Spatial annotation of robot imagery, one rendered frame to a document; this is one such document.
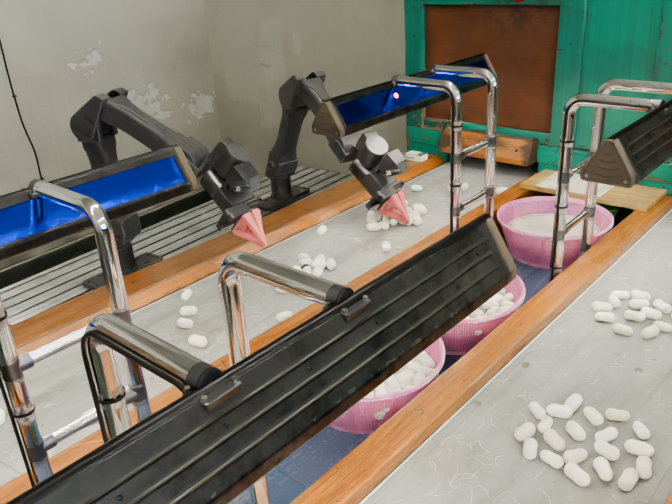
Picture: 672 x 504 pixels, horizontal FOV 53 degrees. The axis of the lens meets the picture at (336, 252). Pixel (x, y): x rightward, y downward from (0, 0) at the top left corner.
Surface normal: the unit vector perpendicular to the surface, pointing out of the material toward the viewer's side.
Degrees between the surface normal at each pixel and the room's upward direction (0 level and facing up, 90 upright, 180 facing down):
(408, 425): 0
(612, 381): 0
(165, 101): 90
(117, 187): 58
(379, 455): 0
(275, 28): 90
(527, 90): 90
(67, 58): 90
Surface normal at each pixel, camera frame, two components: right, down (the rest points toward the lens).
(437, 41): -0.65, 0.35
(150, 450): 0.61, -0.29
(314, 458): -0.06, -0.91
